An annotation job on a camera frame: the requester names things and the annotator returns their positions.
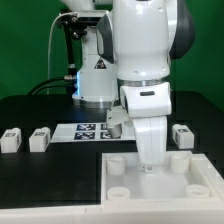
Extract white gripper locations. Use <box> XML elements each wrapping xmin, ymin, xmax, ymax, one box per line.
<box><xmin>120</xmin><ymin>82</ymin><xmax>172</xmax><ymax>173</ymax></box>

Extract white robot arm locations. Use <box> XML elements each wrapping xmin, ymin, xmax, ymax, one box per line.
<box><xmin>61</xmin><ymin>0</ymin><xmax>195</xmax><ymax>171</ymax></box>

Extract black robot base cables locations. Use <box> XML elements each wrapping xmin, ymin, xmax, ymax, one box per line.
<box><xmin>27</xmin><ymin>75</ymin><xmax>78</xmax><ymax>96</ymax></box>

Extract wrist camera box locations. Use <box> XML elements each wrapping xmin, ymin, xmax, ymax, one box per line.
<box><xmin>105</xmin><ymin>106</ymin><xmax>134</xmax><ymax>139</ymax></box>

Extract white camera cable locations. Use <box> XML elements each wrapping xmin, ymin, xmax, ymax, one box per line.
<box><xmin>46</xmin><ymin>11</ymin><xmax>78</xmax><ymax>95</ymax></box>

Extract silver depth camera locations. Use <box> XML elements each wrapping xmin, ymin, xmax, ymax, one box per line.
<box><xmin>77</xmin><ymin>10</ymin><xmax>108</xmax><ymax>26</ymax></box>

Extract white sheet with fiducial tags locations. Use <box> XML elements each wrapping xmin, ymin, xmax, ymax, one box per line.
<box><xmin>51</xmin><ymin>123</ymin><xmax>135</xmax><ymax>143</ymax></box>

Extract white square table top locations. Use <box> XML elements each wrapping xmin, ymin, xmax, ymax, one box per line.
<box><xmin>101</xmin><ymin>151</ymin><xmax>224</xmax><ymax>201</ymax></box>

